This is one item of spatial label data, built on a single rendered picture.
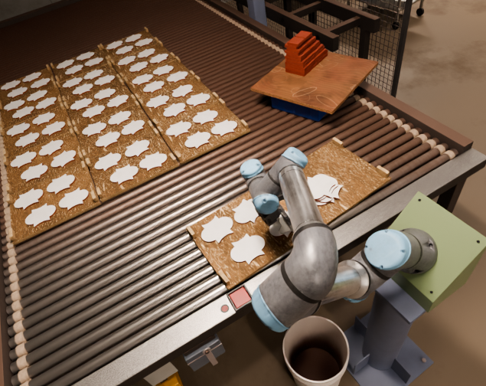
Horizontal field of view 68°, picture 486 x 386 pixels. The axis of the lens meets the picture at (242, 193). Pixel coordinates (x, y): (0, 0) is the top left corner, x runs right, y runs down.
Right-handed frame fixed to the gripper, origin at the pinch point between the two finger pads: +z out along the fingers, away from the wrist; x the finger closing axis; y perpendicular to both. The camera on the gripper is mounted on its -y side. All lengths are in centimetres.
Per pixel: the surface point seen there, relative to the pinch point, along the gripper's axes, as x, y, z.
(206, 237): -15.3, 27.9, -5.8
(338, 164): -12.6, -38.5, 7.7
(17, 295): -41, 101, -20
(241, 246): -2.2, 19.5, -2.7
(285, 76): -75, -60, -6
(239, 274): 6.9, 26.5, -2.0
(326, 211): 4.5, -16.3, 5.7
